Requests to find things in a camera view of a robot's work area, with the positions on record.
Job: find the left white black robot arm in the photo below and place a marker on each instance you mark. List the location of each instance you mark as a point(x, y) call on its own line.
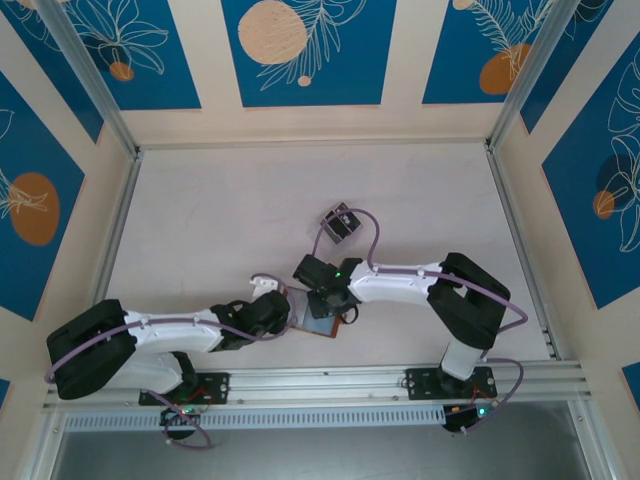
point(170, 330)

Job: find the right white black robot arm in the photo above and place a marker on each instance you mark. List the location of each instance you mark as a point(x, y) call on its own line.
point(390, 282)

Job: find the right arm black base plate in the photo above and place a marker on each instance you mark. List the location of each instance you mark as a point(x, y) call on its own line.
point(420, 385)

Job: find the short aluminium frame post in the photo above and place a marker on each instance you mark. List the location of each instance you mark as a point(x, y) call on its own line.
point(590, 440)
point(42, 447)

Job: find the aluminium table end rail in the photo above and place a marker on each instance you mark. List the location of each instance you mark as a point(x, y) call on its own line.
point(310, 145)

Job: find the aluminium mounting rail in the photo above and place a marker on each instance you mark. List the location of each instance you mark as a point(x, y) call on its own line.
point(320, 382)

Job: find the brown leather card holder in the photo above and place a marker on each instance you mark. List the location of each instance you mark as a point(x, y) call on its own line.
point(320, 327)

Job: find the plain black credit card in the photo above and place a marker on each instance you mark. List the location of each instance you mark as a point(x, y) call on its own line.
point(336, 230)

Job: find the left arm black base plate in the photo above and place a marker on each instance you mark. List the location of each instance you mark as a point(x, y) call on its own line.
point(220, 387)

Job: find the aluminium table side rail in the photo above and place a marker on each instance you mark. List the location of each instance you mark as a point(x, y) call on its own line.
point(520, 250)
point(120, 225)

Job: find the clear acrylic card box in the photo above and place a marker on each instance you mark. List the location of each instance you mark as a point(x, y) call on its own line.
point(340, 225)

